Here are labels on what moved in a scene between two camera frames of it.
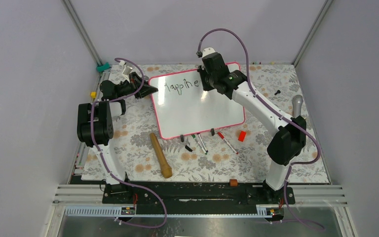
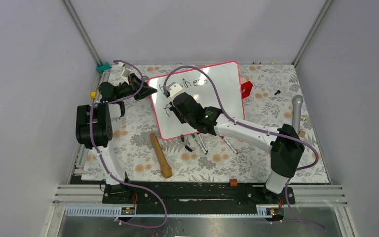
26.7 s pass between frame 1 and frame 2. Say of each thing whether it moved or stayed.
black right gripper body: moved
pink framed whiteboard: stayed
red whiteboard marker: stayed
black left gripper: stayed
